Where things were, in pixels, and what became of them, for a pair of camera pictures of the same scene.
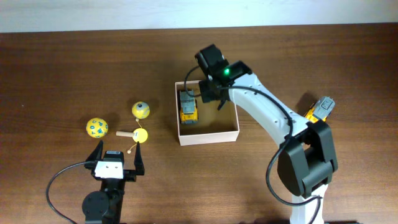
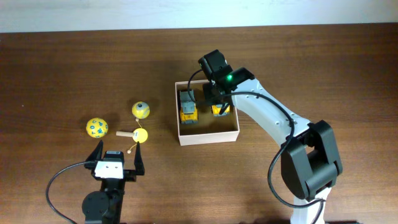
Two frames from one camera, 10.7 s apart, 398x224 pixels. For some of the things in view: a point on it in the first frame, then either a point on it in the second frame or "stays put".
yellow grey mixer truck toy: x=321 y=109 → x=216 y=108
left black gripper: x=130 y=173 stays put
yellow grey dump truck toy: x=188 y=109 stays put
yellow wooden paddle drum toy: x=139 y=135 stays put
